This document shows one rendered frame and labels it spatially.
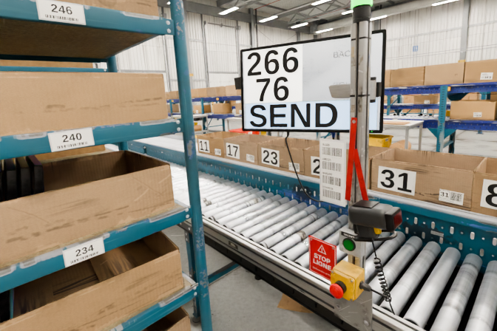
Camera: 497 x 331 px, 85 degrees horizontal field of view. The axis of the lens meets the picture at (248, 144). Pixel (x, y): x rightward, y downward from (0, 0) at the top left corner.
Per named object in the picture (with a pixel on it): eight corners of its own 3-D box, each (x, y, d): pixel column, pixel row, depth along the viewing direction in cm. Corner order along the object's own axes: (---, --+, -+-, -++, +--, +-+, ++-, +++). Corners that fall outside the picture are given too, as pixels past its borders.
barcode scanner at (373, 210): (396, 253, 65) (391, 211, 64) (349, 242, 74) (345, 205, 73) (406, 242, 69) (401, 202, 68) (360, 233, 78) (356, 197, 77)
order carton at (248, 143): (224, 159, 223) (222, 138, 220) (250, 152, 242) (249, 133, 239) (257, 166, 194) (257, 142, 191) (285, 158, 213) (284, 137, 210)
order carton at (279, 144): (258, 166, 194) (257, 142, 191) (285, 158, 213) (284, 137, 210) (303, 176, 165) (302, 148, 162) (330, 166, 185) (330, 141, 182)
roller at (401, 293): (376, 319, 82) (376, 304, 81) (427, 248, 116) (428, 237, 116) (393, 329, 78) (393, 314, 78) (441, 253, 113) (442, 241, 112)
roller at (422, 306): (399, 332, 77) (399, 317, 76) (446, 254, 112) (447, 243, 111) (418, 343, 74) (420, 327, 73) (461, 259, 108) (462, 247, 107)
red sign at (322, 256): (308, 270, 93) (308, 235, 91) (310, 269, 93) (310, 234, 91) (353, 293, 81) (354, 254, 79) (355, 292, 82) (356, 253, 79)
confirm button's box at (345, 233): (337, 250, 81) (337, 230, 80) (342, 247, 83) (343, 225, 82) (359, 260, 76) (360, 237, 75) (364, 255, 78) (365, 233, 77)
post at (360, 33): (333, 315, 89) (333, 26, 73) (341, 306, 92) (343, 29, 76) (370, 338, 80) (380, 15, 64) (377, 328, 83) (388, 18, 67)
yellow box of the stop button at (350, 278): (327, 293, 79) (327, 271, 78) (342, 279, 85) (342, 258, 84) (378, 322, 69) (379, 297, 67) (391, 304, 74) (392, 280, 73)
